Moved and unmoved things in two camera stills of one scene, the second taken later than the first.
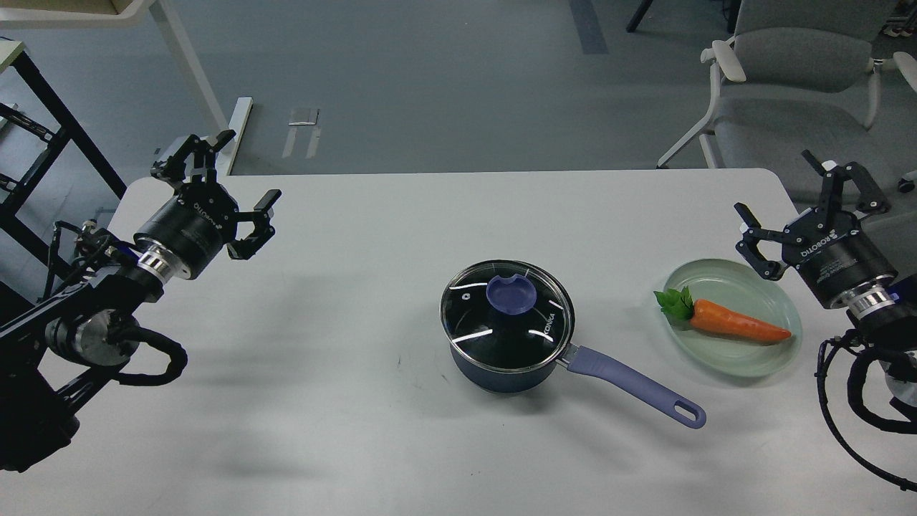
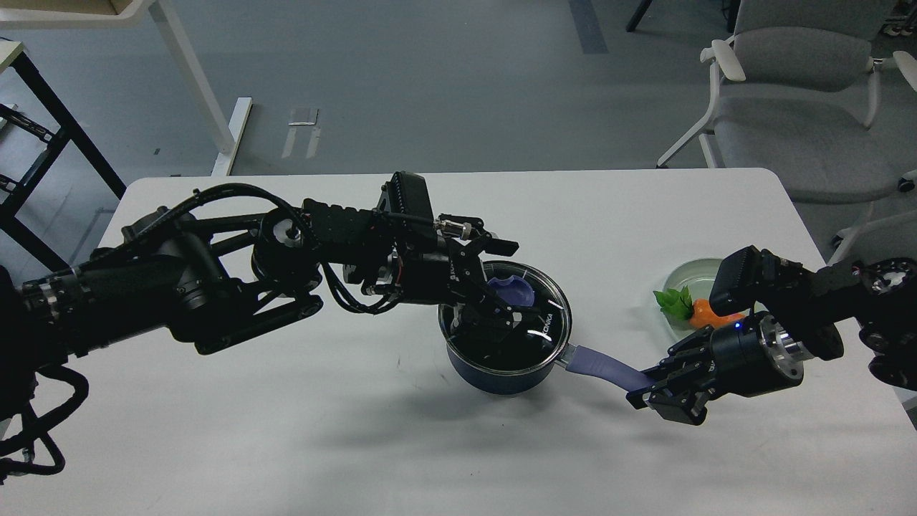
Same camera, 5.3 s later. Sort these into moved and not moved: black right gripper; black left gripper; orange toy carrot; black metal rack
Moved: black right gripper; black left gripper
Not moved: black metal rack; orange toy carrot
